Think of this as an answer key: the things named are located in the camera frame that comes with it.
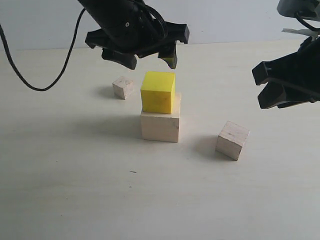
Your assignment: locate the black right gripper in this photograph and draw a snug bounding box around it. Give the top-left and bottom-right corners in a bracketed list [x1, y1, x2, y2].
[252, 37, 320, 109]

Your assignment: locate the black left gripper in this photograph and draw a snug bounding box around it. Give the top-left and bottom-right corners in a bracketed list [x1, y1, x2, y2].
[85, 14, 189, 70]

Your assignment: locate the yellow cube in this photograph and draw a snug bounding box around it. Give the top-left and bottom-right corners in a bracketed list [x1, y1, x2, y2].
[140, 71, 176, 114]

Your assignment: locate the medium wooden cube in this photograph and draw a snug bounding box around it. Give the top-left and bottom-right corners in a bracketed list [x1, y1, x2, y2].
[215, 121, 250, 161]

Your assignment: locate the large wooden cube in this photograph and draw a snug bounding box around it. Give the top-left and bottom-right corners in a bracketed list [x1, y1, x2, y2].
[140, 92, 182, 143]

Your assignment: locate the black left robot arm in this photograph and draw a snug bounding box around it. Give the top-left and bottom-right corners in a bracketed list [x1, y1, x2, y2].
[80, 0, 190, 70]

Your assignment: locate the small wooden cube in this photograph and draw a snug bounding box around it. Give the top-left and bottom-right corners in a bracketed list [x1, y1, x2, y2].
[112, 76, 134, 100]

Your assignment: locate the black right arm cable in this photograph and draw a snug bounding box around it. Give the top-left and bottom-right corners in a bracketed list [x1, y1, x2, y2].
[294, 12, 320, 41]

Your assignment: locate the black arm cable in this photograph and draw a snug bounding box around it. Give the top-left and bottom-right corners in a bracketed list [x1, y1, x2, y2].
[294, 12, 320, 41]
[0, 8, 86, 92]

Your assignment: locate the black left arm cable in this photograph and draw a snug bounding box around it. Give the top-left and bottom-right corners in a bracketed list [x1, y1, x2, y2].
[0, 8, 86, 92]

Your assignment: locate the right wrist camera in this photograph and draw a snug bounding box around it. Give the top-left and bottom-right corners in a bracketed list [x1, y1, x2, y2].
[276, 0, 320, 22]

